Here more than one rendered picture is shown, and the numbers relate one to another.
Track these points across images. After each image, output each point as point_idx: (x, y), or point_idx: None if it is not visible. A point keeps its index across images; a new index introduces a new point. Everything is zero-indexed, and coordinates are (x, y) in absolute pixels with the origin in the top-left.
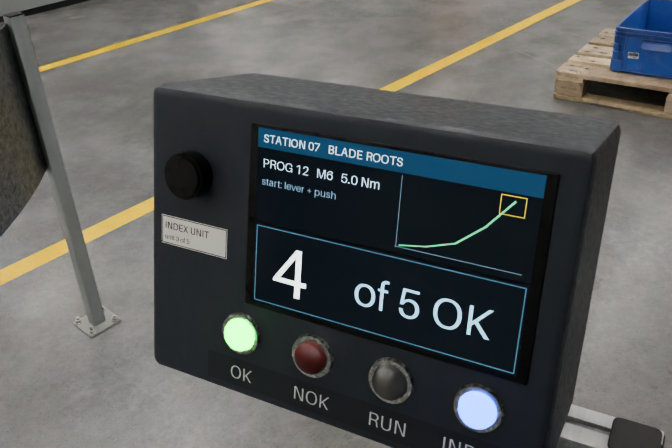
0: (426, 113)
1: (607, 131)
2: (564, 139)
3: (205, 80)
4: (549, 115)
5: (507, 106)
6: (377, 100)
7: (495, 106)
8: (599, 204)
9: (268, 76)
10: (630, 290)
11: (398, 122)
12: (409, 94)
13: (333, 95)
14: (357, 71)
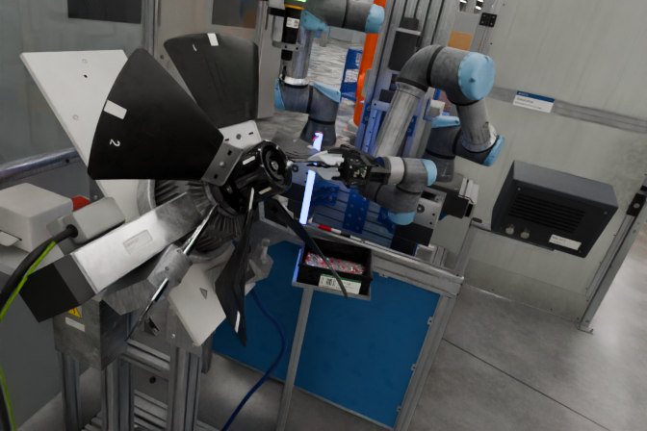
0: (549, 173)
1: (514, 170)
2: (520, 163)
3: (610, 190)
4: (528, 178)
5: (539, 184)
6: (565, 182)
7: (541, 183)
8: (508, 178)
9: (608, 201)
10: None
11: (550, 168)
12: (564, 190)
13: (576, 184)
14: None
